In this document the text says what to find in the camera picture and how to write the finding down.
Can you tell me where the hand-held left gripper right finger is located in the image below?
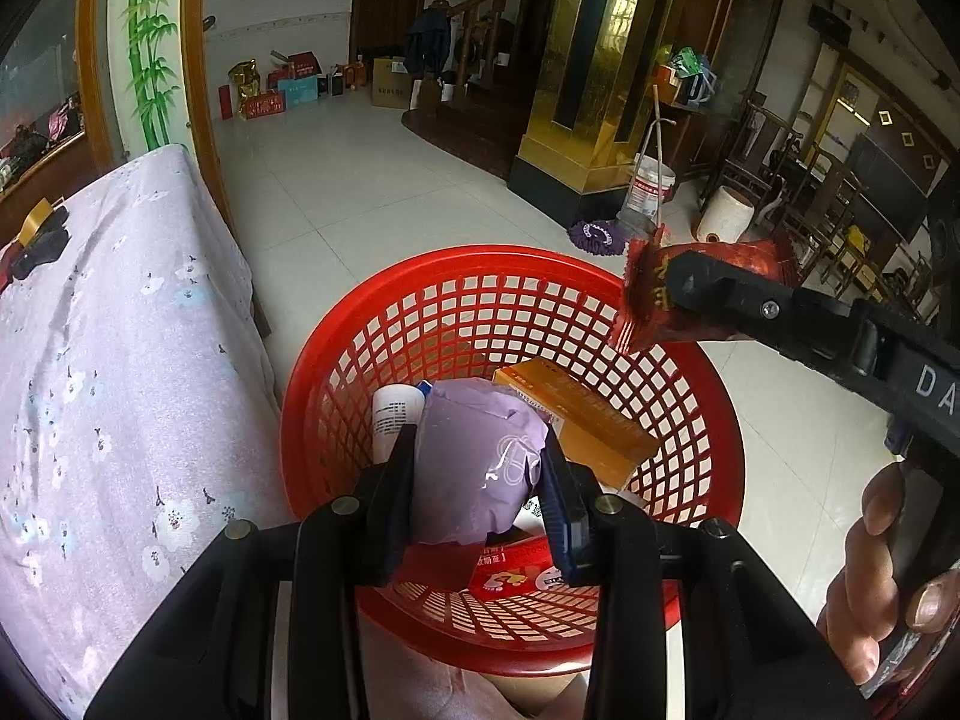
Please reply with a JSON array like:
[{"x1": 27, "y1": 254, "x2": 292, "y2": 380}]
[{"x1": 540, "y1": 427, "x2": 871, "y2": 720}]

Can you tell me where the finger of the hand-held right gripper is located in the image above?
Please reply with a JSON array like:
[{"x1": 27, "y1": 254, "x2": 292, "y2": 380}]
[{"x1": 664, "y1": 249, "x2": 878, "y2": 391}]

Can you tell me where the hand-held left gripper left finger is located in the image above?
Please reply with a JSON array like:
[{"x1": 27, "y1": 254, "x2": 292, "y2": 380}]
[{"x1": 86, "y1": 424, "x2": 421, "y2": 720}]

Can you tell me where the red toothpaste box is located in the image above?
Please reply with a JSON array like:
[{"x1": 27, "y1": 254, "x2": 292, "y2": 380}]
[{"x1": 469, "y1": 536, "x2": 571, "y2": 605}]

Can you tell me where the lilac red plastic wrapper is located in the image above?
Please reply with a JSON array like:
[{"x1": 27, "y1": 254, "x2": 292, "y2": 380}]
[{"x1": 405, "y1": 377, "x2": 552, "y2": 593}]

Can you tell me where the dark red snack wrapper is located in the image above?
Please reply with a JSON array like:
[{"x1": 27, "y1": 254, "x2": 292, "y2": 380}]
[{"x1": 611, "y1": 229, "x2": 802, "y2": 352}]

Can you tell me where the white plastic bottle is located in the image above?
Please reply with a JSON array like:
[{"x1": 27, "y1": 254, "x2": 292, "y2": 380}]
[{"x1": 371, "y1": 382, "x2": 432, "y2": 464}]

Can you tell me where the orange carton box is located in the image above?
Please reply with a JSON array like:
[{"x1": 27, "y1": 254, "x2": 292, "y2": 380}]
[{"x1": 493, "y1": 358, "x2": 662, "y2": 490}]

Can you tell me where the red plastic basket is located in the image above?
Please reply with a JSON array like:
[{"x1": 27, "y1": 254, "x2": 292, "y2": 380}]
[{"x1": 279, "y1": 244, "x2": 746, "y2": 676}]

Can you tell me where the person's right hand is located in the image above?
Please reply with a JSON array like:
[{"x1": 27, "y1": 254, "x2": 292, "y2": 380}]
[{"x1": 816, "y1": 461, "x2": 960, "y2": 685}]

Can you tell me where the white paper roll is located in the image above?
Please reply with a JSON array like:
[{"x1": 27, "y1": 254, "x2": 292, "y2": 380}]
[{"x1": 696, "y1": 186, "x2": 755, "y2": 245}]

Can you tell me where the white plastic bucket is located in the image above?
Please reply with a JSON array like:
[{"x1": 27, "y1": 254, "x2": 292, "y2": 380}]
[{"x1": 625, "y1": 152, "x2": 677, "y2": 220}]

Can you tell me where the mop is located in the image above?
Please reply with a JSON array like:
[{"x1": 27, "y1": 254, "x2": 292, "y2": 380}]
[{"x1": 566, "y1": 86, "x2": 676, "y2": 256}]

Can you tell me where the wooden chair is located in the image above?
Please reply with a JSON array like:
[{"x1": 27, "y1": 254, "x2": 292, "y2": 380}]
[
  {"x1": 787, "y1": 142, "x2": 863, "y2": 271},
  {"x1": 724, "y1": 94, "x2": 803, "y2": 226}
]

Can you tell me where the green white shopping bag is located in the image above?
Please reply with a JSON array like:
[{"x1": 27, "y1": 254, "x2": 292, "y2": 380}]
[{"x1": 664, "y1": 45, "x2": 717, "y2": 106}]

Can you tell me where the golden pillar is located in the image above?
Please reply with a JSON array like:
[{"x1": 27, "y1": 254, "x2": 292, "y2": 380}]
[{"x1": 510, "y1": 0, "x2": 751, "y2": 215}]

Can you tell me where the wooden staircase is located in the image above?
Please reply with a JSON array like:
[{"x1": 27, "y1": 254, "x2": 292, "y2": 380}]
[{"x1": 401, "y1": 0, "x2": 563, "y2": 166}]

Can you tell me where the dark hanging jacket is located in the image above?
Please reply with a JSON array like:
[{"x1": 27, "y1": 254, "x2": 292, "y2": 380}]
[{"x1": 405, "y1": 0, "x2": 451, "y2": 76}]

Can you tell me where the cardboard box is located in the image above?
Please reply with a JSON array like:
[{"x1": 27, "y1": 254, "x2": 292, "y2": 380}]
[{"x1": 373, "y1": 56, "x2": 413, "y2": 110}]

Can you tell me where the red gift box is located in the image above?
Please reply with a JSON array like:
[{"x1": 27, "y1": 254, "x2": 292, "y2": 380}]
[{"x1": 241, "y1": 90, "x2": 287, "y2": 121}]

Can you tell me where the black flat object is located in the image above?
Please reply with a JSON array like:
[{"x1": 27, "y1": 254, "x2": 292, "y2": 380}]
[{"x1": 9, "y1": 229, "x2": 70, "y2": 280}]

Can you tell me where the dark wooden door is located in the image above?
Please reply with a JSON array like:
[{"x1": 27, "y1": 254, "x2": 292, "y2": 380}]
[{"x1": 349, "y1": 0, "x2": 436, "y2": 65}]

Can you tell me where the gold gift bag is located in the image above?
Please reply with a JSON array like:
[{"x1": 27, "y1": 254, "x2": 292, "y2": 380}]
[{"x1": 229, "y1": 60, "x2": 263, "y2": 102}]

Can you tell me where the brown tape roll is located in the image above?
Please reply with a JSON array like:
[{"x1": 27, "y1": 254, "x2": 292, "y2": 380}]
[{"x1": 19, "y1": 199, "x2": 62, "y2": 245}]

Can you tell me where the wooden glass partition cabinet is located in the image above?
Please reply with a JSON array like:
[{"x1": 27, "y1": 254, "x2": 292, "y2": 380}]
[{"x1": 0, "y1": 0, "x2": 113, "y2": 203}]

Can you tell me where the bamboo wall painting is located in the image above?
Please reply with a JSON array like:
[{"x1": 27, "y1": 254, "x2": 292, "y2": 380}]
[{"x1": 109, "y1": 0, "x2": 185, "y2": 152}]

